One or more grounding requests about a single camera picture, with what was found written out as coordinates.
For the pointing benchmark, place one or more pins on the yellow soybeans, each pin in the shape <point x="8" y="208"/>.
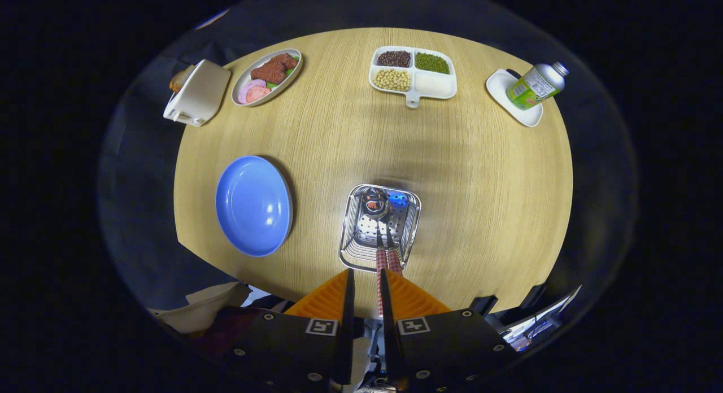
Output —
<point x="392" y="80"/>

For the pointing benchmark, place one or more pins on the toast slices in toaster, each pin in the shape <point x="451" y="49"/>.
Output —
<point x="179" y="79"/>

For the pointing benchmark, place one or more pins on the white oval plate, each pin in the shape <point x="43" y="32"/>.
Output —
<point x="244" y="83"/>

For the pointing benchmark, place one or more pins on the beige cloth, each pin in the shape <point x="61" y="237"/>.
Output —
<point x="197" y="311"/>

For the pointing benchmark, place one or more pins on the brown steak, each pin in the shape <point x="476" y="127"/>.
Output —
<point x="271" y="70"/>

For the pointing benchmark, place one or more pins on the white square coaster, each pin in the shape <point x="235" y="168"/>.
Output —
<point x="500" y="85"/>

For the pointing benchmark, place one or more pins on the green lettuce leaf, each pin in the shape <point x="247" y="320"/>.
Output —
<point x="289" y="71"/>

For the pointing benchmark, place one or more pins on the green mung beans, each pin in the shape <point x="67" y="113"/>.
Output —
<point x="432" y="62"/>

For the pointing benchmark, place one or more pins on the green label metal bottle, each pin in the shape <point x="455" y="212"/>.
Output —
<point x="534" y="88"/>

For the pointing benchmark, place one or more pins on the white divided tray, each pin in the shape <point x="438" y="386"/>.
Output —
<point x="435" y="85"/>

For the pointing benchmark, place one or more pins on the cream toaster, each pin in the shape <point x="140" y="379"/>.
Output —
<point x="200" y="94"/>

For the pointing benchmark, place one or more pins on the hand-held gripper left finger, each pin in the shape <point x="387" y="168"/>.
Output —
<point x="294" y="348"/>

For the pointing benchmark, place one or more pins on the dark red beans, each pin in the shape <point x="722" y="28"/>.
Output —
<point x="393" y="58"/>

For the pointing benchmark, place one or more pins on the black backdrop cloth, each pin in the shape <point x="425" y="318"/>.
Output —
<point x="135" y="156"/>

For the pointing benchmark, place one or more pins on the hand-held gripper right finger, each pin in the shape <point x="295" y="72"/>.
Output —
<point x="452" y="348"/>

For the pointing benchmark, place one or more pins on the blue round plate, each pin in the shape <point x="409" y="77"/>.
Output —
<point x="254" y="206"/>

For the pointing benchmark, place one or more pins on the pink ham slices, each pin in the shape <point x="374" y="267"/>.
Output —
<point x="254" y="92"/>

